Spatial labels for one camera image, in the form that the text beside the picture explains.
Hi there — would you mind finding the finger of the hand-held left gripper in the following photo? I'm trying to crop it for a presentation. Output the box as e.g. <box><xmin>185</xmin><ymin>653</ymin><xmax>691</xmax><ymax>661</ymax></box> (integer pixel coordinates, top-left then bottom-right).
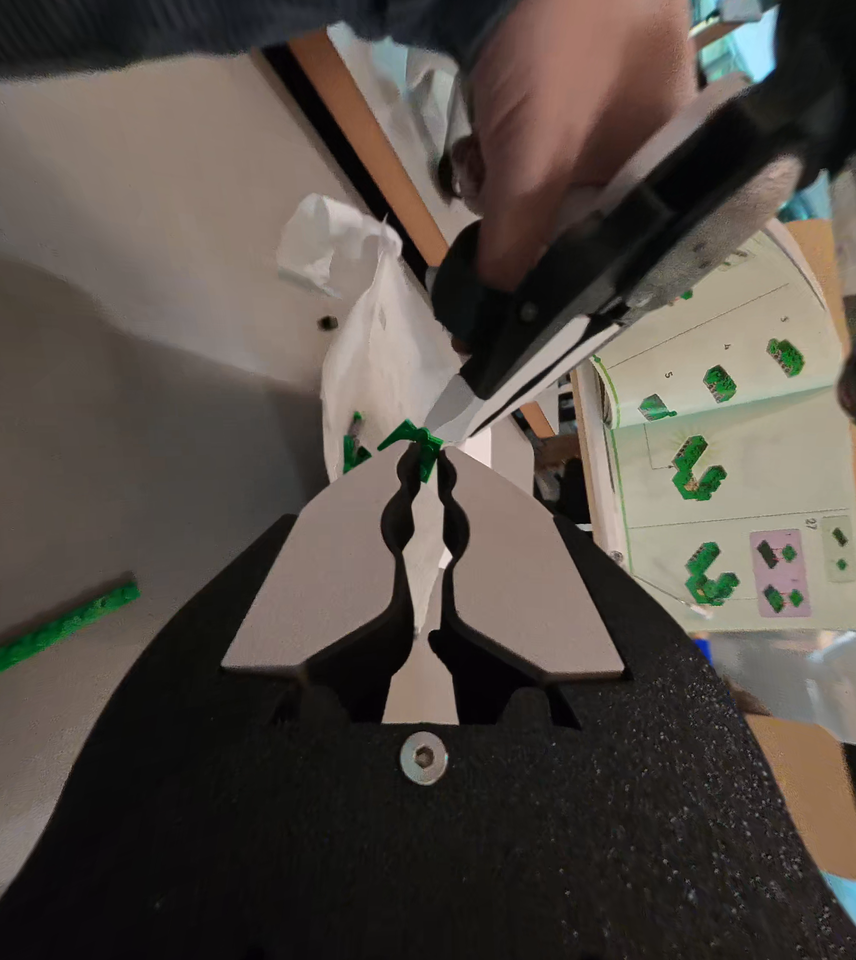
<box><xmin>473</xmin><ymin>322</ymin><xmax>625</xmax><ymax>442</ymax></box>
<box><xmin>424</xmin><ymin>316</ymin><xmax>601</xmax><ymax>445</ymax></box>

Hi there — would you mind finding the person's left hand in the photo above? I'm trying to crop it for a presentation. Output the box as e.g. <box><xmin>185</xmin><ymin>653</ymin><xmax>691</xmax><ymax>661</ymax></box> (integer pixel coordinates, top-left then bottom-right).
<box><xmin>439</xmin><ymin>0</ymin><xmax>699</xmax><ymax>292</ymax></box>

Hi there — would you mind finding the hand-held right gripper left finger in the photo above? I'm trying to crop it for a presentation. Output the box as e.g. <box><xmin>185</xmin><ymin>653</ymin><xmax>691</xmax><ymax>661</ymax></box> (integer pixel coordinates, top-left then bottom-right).
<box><xmin>220</xmin><ymin>448</ymin><xmax>417</xmax><ymax>685</ymax></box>

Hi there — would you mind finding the white printed paper bag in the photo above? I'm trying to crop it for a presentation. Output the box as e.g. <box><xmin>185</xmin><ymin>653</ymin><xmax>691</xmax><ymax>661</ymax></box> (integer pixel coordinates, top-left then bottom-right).
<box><xmin>276</xmin><ymin>193</ymin><xmax>477</xmax><ymax>639</ymax></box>

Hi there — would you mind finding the long thin green plate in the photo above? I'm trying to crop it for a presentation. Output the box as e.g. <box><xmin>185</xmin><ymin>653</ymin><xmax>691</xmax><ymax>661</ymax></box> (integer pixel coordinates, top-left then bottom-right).
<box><xmin>0</xmin><ymin>579</ymin><xmax>141</xmax><ymax>702</ymax></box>

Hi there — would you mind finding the background wooden table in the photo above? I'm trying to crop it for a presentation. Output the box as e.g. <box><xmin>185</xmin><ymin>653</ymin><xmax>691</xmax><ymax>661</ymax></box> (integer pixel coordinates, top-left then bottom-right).
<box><xmin>728</xmin><ymin>705</ymin><xmax>856</xmax><ymax>882</ymax></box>

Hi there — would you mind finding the instruction booklet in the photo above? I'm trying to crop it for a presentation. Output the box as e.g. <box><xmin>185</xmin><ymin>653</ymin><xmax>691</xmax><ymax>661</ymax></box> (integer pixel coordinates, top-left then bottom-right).
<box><xmin>574</xmin><ymin>228</ymin><xmax>856</xmax><ymax>635</ymax></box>

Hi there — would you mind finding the green toy brick assembly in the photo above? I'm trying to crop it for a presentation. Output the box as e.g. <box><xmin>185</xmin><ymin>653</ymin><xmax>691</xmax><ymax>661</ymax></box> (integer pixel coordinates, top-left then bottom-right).
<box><xmin>377</xmin><ymin>420</ymin><xmax>445</xmax><ymax>483</ymax></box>

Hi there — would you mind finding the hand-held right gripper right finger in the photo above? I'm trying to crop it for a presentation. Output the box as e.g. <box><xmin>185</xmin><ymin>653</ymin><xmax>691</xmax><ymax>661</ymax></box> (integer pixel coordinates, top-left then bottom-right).
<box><xmin>428</xmin><ymin>448</ymin><xmax>630</xmax><ymax>685</ymax></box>

